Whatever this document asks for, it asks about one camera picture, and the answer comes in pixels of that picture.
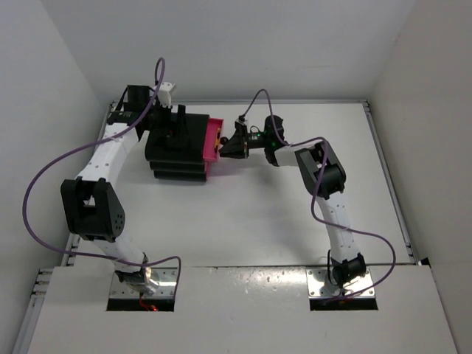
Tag black drawer cabinet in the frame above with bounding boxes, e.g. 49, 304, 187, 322
145, 113, 209, 183

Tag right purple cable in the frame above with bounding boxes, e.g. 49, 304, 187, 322
241, 88, 396, 300

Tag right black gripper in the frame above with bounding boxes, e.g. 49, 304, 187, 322
220, 125, 271, 159

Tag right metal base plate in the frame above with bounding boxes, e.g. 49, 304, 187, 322
305, 266, 376, 300

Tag pink top drawer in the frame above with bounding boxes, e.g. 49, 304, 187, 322
203, 117, 224, 162

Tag pink middle drawer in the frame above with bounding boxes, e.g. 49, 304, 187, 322
204, 162, 212, 175

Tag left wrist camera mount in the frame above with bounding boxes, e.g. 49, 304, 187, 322
153, 82, 176, 108

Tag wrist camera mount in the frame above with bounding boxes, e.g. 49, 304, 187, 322
235, 114, 248, 126
153, 82, 176, 108

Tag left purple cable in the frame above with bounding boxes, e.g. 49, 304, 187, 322
21, 57, 182, 268

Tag purple cable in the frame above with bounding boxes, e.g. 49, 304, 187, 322
21, 57, 182, 268
241, 88, 396, 300

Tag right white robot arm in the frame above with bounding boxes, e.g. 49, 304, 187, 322
219, 116, 367, 296

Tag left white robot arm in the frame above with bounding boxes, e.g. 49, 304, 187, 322
60, 82, 175, 296

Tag metal base plate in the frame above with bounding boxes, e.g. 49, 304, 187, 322
305, 266, 376, 300
109, 268, 178, 300

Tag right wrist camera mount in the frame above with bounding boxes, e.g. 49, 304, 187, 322
235, 114, 248, 126

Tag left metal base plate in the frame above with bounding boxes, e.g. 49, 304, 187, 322
109, 268, 178, 300

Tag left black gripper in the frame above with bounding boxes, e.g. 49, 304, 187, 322
143, 99, 188, 140

